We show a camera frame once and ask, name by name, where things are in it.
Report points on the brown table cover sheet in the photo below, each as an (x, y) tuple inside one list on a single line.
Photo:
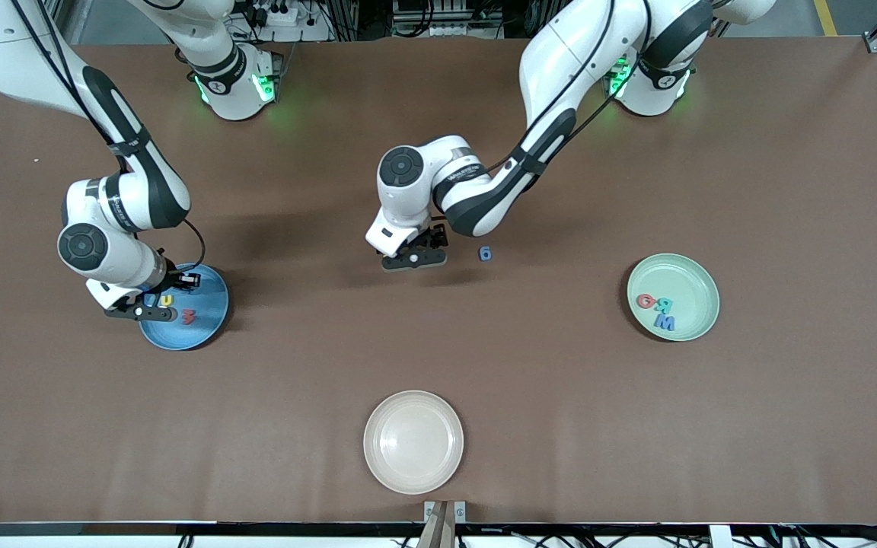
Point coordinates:
[(438, 358)]

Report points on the light green round plate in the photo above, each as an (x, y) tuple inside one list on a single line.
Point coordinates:
[(682, 281)]

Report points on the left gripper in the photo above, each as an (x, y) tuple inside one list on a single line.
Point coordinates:
[(432, 237)]

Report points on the red foam letter Q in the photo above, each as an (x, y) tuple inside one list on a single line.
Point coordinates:
[(639, 301)]

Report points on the red foam letter m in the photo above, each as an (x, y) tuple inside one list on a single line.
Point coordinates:
[(189, 317)]

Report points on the blue round plate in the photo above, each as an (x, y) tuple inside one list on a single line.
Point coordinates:
[(202, 335)]

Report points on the teal foam letter R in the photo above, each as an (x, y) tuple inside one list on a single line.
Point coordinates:
[(659, 303)]

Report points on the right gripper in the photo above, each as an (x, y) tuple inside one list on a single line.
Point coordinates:
[(172, 282)]

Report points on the grey equipment rack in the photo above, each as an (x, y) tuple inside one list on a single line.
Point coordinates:
[(446, 15)]

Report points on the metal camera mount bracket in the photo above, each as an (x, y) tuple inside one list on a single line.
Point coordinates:
[(444, 529)]

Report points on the blue foam letter W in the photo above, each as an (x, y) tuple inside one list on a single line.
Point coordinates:
[(664, 323)]

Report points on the beige round plate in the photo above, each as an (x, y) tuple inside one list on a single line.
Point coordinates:
[(413, 441)]

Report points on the white power strip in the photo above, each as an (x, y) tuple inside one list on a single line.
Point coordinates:
[(279, 14)]

